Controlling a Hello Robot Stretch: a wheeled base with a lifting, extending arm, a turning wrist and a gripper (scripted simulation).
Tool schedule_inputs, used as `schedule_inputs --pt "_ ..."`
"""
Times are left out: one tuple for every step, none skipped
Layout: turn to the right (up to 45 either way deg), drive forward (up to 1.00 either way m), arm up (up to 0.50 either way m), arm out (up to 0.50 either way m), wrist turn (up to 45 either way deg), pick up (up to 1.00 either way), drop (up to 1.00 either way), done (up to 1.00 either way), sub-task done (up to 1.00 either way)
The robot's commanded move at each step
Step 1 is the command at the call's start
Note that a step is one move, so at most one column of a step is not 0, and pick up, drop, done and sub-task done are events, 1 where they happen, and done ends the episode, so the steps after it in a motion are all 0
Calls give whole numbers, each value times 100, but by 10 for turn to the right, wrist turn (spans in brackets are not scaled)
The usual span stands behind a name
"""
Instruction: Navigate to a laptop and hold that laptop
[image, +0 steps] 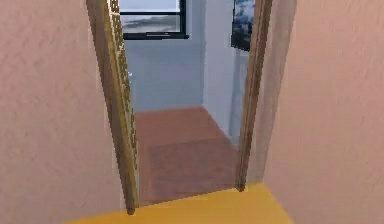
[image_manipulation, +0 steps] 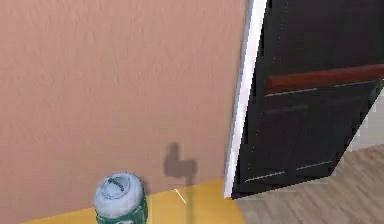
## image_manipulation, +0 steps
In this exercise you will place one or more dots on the black room door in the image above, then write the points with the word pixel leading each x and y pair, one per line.
pixel 300 126

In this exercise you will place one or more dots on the green bin with grey lid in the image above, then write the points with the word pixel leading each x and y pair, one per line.
pixel 119 196

